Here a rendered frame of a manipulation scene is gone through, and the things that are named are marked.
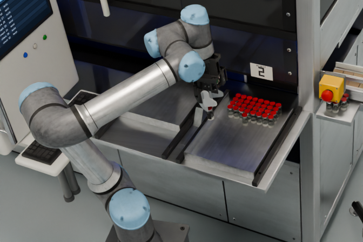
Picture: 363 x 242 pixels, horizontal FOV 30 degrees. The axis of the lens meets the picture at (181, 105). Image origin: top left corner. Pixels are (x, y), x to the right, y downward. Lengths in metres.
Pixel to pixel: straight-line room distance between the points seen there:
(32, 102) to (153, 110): 0.79
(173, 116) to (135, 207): 0.57
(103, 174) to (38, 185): 1.63
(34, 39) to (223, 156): 0.85
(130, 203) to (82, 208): 1.45
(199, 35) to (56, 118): 0.47
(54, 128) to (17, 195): 1.93
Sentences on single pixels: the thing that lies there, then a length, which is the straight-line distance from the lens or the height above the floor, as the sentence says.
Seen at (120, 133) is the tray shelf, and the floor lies 0.88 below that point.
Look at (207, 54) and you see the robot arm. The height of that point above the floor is 1.35.
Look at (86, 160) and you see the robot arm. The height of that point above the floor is 1.15.
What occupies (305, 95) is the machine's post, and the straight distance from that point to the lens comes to 2.42.
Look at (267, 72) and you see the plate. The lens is 2.42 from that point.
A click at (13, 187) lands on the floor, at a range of 3.72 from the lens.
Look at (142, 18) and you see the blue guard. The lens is 2.56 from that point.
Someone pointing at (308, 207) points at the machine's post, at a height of 0.36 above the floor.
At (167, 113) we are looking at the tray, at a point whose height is 0.88.
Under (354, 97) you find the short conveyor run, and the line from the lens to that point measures 2.50.
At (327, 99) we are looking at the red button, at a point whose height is 0.99.
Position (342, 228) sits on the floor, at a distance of 3.24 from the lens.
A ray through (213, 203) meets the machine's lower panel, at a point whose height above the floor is 0.19.
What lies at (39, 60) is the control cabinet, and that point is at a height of 1.04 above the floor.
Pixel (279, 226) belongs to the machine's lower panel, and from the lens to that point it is 3.01.
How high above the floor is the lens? 2.50
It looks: 40 degrees down
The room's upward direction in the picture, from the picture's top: 10 degrees counter-clockwise
